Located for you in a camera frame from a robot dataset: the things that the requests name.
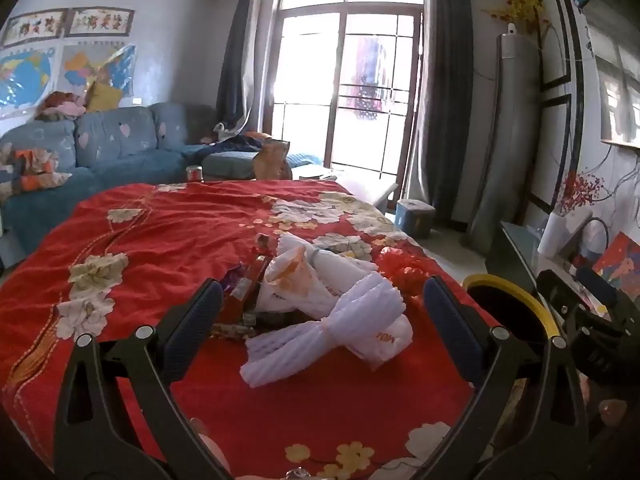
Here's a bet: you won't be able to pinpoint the person's left hand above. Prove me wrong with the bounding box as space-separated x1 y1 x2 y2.
190 417 233 476

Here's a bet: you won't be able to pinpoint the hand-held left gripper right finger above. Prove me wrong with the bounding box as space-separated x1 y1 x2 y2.
415 275 591 480

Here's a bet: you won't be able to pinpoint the brown paper bag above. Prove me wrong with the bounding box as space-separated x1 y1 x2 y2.
251 139 293 181

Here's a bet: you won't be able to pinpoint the grey standing air conditioner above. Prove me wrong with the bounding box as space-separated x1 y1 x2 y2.
470 32 541 253

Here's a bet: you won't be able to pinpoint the orange snack wrapper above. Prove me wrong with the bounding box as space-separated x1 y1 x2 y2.
222 255 271 322

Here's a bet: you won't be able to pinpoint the pile of clothes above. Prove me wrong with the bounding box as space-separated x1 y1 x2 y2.
35 91 88 122

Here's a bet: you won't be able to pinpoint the yellow artificial flowers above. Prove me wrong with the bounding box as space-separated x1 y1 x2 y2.
482 0 548 36

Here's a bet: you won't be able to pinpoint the glass balcony door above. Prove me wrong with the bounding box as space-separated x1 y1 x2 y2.
260 0 428 181

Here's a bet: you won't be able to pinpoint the yellow pillow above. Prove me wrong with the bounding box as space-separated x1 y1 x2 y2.
86 81 123 113

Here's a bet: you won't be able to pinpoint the patchwork cloth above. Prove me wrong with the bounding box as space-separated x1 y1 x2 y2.
0 142 73 196

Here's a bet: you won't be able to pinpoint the dark clothing heap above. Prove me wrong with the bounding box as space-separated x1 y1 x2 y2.
212 122 273 152

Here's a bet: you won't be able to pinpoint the blue floral sofa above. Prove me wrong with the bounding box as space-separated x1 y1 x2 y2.
0 102 326 261

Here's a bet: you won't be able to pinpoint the red floral blanket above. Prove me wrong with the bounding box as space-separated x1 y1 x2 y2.
0 180 501 480

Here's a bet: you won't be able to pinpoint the white vase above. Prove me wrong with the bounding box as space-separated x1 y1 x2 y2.
537 212 568 258

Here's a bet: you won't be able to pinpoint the dark curtain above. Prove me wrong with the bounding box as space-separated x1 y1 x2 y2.
405 0 473 226
216 0 266 131

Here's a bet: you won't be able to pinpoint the round black-rimmed mirror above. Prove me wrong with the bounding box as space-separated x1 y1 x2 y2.
575 217 610 261

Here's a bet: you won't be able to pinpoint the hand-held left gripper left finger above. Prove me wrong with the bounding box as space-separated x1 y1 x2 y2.
52 279 236 480

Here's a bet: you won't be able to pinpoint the white carton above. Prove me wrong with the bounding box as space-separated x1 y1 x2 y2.
560 207 594 256

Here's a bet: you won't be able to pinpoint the blue storage box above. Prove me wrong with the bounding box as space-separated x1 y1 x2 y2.
395 199 436 238

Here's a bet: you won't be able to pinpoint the wall television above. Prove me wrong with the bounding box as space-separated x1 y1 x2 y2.
582 0 640 150

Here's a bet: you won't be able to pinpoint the grey television cabinet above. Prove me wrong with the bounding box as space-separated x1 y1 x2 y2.
485 220 601 311

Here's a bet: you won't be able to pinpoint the hanging laundry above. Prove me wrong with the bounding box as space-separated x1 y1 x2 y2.
350 35 388 121

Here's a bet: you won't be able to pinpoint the black bin with yellow rim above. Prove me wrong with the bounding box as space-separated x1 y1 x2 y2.
462 274 563 361

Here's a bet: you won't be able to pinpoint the bundle of wall cables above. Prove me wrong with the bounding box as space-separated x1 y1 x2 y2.
597 149 640 206

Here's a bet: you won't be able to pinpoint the framed calligraphy picture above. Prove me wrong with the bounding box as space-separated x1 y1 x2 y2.
67 7 136 38
0 9 68 49

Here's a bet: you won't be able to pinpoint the world map poster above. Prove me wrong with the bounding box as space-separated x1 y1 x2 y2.
0 47 58 120

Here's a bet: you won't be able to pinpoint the striped candy wrapper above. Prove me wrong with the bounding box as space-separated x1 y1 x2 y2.
210 323 257 339

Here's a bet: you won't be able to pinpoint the white plastic bag orange print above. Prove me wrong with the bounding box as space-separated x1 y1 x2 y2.
257 232 413 372

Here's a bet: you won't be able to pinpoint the red picture box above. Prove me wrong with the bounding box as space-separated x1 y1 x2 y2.
592 232 640 286

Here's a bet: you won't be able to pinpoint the country map poster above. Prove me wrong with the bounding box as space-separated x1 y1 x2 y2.
62 44 137 96

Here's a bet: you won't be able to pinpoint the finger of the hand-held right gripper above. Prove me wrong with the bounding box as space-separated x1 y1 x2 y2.
537 270 583 323
574 265 640 311

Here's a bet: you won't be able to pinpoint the purple snack wrapper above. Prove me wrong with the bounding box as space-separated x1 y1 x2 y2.
221 269 247 293

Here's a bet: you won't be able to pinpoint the white foam net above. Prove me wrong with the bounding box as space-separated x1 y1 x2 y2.
240 275 407 390

